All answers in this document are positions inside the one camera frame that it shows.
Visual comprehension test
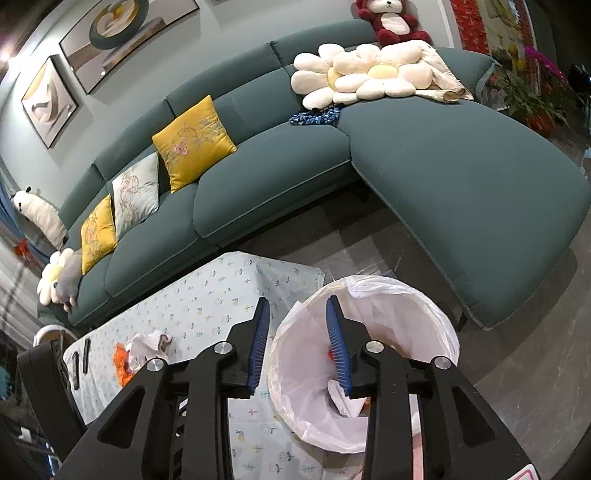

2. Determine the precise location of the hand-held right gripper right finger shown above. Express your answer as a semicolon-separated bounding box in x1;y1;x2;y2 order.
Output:
325;295;539;480

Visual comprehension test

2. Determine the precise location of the white framed chair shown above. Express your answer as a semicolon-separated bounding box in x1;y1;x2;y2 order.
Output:
34;324;77;354

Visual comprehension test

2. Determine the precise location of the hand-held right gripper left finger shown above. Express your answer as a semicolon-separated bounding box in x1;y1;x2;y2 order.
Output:
58;296;271;480

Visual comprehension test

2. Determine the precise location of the red bear plush toy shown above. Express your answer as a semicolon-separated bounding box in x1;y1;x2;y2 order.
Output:
353;0;435;47

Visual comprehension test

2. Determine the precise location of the red hanging ornament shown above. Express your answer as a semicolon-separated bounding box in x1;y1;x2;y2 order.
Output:
13;239;35;265

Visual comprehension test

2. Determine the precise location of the white tissue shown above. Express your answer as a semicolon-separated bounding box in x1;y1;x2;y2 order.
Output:
327;378;370;418
126;330;175;372

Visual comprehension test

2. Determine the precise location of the blue knitted cloth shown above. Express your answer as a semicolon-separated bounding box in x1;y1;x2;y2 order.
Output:
288;105;342;126

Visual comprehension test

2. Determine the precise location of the yellow floral wall painting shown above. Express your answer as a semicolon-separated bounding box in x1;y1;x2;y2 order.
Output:
480;0;536;56

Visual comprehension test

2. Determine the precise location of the large framed wall picture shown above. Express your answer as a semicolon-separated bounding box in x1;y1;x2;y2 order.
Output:
59;0;200;94

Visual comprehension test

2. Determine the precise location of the trash bin with white liner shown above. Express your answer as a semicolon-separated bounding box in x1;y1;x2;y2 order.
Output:
267;274;461;455

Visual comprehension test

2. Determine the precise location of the floral tablecloth table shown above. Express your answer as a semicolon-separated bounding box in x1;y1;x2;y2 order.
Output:
62;251;365;480

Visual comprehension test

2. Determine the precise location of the small framed wall picture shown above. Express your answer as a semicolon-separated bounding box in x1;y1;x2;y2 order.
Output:
21;54;79;149

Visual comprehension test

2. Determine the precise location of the blue curtain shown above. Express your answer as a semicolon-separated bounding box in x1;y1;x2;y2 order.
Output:
0;175;24;264

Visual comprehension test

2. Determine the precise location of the small yellow embroidered cushion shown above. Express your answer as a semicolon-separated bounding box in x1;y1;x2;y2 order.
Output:
81;194;117;275

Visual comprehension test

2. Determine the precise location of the potted green plant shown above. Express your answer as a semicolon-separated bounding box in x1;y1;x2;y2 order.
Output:
489;65;571;137

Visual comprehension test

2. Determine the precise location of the teal fabric sofa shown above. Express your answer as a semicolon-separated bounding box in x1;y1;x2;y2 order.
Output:
37;21;591;330

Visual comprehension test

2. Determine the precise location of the pale floral cushion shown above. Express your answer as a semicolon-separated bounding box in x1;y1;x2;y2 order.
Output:
112;152;160;241

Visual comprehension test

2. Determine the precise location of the large yellow embroidered cushion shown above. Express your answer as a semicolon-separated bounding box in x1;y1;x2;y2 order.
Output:
151;95;238;193

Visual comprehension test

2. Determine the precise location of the white bear plush pillow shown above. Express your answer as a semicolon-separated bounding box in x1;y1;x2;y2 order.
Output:
10;186;68;250

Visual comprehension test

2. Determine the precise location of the pink orchid plant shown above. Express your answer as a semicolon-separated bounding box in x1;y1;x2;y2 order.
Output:
524;44;571;88

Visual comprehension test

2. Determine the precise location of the grey plush toy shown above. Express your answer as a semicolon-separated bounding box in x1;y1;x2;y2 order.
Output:
51;249;84;315

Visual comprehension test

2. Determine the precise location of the cream blanket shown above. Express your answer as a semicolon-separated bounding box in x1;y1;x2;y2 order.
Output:
406;41;475;103

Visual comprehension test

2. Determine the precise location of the red patterned wall hanging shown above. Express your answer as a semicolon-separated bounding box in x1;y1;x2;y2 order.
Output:
450;0;490;55

